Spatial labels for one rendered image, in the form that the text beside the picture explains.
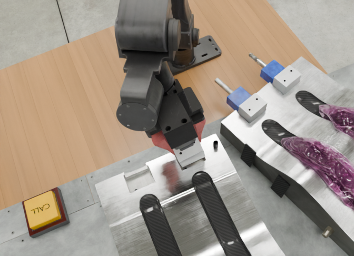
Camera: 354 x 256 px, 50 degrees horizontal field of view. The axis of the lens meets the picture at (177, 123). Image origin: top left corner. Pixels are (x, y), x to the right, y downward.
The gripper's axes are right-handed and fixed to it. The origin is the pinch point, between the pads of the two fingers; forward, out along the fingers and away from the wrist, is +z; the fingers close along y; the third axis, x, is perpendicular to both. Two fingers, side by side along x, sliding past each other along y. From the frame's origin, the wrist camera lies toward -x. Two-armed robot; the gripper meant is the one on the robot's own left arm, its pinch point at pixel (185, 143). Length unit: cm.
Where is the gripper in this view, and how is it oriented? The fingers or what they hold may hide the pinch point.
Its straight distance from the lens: 69.4
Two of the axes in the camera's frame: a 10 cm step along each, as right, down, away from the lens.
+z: 3.2, 6.7, 6.7
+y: 9.0, -4.3, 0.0
